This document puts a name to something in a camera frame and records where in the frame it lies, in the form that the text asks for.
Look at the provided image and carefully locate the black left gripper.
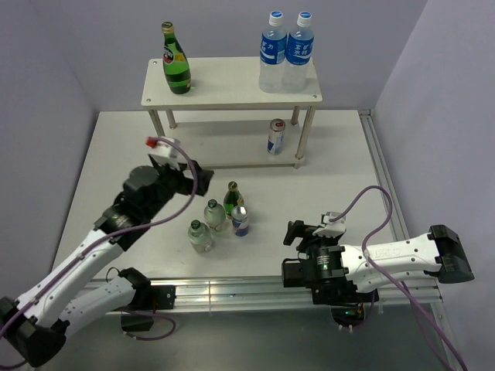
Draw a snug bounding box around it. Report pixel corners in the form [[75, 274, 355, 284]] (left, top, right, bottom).
[[143, 158, 213, 220]]

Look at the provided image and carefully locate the blue silver drink can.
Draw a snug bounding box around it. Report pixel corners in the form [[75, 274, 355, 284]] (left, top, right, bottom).
[[231, 205, 249, 237]]

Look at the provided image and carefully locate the green glass bottle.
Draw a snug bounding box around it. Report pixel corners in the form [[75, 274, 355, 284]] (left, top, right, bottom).
[[224, 181, 244, 215], [162, 22, 191, 94]]

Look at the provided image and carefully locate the clear glass bottle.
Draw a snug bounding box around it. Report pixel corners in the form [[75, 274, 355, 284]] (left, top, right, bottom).
[[203, 199, 226, 233], [188, 220, 213, 254]]

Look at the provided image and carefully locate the green glass bottle front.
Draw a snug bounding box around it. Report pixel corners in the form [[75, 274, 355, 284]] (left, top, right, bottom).
[[162, 22, 191, 94]]

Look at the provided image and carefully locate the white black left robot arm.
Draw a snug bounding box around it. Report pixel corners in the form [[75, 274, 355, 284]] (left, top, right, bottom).
[[1, 161, 214, 367]]

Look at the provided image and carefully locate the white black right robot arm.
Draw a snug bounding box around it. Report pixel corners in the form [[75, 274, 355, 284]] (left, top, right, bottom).
[[282, 215, 474, 306]]

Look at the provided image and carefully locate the white two-tier shelf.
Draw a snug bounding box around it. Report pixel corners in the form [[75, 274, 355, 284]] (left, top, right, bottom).
[[141, 56, 323, 168]]

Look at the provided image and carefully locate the clear glass bottle front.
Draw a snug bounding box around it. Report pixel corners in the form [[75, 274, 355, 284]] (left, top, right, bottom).
[[188, 220, 213, 254]]

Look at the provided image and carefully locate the blue label water bottle right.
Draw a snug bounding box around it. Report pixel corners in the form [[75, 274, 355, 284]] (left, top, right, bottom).
[[282, 12, 314, 93]]

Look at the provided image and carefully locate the blue label water bottle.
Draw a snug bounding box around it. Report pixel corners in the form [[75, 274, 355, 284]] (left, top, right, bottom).
[[258, 11, 287, 94], [282, 12, 314, 93]]

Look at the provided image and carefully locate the blue label water bottle left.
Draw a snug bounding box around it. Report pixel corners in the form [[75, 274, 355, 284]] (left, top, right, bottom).
[[258, 11, 287, 94]]

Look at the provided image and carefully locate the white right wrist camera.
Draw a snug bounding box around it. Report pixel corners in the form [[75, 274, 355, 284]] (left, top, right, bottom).
[[312, 212, 347, 238]]

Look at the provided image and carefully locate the aluminium rail frame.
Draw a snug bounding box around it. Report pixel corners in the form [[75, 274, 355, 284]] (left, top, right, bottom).
[[19, 109, 465, 371]]

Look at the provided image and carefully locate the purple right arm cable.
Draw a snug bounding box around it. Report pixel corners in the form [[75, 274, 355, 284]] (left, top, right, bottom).
[[330, 185, 469, 371]]

